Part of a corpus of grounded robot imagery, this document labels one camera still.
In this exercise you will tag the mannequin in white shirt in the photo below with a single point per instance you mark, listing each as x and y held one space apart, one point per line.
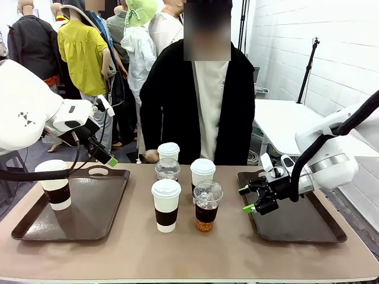
165 32

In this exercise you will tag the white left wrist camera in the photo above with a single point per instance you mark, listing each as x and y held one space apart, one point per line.
106 106

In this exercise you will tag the black tripod stand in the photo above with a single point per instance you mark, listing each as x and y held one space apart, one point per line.
308 71

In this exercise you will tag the person's right hand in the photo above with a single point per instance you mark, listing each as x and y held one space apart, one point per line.
152 156

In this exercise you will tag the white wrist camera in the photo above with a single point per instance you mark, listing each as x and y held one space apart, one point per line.
266 164
106 106

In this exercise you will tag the white paper cup black sleeve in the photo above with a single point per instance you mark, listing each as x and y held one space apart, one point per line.
168 151
202 174
165 204
57 195

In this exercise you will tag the clear dome-lid iced coffee cup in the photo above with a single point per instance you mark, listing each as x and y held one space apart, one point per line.
205 213

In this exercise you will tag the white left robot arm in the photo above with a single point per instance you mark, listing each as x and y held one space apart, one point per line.
23 103

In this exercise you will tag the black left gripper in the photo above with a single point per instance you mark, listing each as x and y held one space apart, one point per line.
87 131

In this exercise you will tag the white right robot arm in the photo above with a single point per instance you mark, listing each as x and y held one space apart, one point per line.
334 174

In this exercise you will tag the white side table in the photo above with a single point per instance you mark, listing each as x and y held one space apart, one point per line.
281 124

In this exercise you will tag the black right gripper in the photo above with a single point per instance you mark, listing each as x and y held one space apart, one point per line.
275 192

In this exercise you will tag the person's left forearm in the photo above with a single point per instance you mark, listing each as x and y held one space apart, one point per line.
244 139

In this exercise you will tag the person in black cardigan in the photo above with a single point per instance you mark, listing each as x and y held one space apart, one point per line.
171 88

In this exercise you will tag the black light stand poles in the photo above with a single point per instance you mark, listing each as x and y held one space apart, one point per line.
243 23

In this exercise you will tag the person in blue jacket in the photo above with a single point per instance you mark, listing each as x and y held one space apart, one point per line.
105 26

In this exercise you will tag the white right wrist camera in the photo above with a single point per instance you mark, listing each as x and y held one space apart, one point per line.
266 164

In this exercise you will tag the clear dome-lid plastic cup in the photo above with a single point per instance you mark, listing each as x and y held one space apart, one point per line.
167 170

